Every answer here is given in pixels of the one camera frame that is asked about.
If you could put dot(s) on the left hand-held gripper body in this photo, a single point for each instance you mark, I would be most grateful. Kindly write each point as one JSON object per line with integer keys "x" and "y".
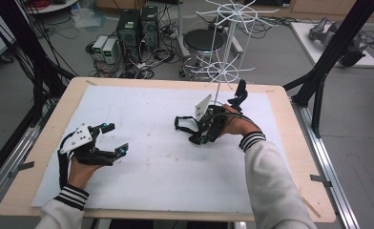
{"x": 80, "y": 140}

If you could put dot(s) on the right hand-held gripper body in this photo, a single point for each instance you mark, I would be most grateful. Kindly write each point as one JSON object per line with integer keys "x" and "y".
{"x": 213, "y": 122}

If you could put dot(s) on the navy bow tie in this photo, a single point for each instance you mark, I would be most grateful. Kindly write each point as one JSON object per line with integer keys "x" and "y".
{"x": 241, "y": 90}

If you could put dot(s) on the person's right hand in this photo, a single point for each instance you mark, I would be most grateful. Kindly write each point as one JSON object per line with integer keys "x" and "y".
{"x": 239, "y": 125}

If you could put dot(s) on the person's left hand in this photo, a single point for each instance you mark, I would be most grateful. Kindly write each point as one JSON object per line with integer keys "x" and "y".
{"x": 80, "y": 175}

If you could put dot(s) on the white table mat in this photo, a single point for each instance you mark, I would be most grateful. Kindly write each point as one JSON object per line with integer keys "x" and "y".
{"x": 143, "y": 111}

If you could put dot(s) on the metal table clamp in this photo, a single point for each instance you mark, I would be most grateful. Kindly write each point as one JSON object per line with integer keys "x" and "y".
{"x": 320, "y": 180}
{"x": 21, "y": 168}

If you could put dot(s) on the white power supply unit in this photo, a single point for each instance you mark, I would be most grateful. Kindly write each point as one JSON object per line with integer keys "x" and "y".
{"x": 110, "y": 51}
{"x": 99, "y": 46}

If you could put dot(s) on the black round stool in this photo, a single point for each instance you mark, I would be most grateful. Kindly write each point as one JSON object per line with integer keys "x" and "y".
{"x": 202, "y": 39}

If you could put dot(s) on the black computer tower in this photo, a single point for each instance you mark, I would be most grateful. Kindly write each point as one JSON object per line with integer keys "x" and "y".
{"x": 150, "y": 27}
{"x": 129, "y": 31}

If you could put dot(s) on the clear plastic bag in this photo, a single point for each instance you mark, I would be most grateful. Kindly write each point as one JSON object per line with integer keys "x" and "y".
{"x": 88, "y": 17}

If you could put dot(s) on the white floor board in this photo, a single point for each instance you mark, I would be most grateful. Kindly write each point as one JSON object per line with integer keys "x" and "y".
{"x": 306, "y": 41}

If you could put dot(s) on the round white table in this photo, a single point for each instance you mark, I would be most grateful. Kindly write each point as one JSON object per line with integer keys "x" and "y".
{"x": 53, "y": 5}

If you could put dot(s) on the grey robot parts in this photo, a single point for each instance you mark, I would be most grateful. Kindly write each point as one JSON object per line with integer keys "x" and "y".
{"x": 318, "y": 30}

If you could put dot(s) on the wooden drawer cabinet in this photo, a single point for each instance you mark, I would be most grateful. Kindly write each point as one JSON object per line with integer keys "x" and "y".
{"x": 334, "y": 8}

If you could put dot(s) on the aluminium rail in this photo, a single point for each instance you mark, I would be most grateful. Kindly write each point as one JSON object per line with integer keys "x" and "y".
{"x": 4, "y": 165}
{"x": 328, "y": 159}

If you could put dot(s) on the black frame post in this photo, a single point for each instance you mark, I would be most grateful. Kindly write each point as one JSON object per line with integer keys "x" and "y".
{"x": 328, "y": 60}
{"x": 19, "y": 47}

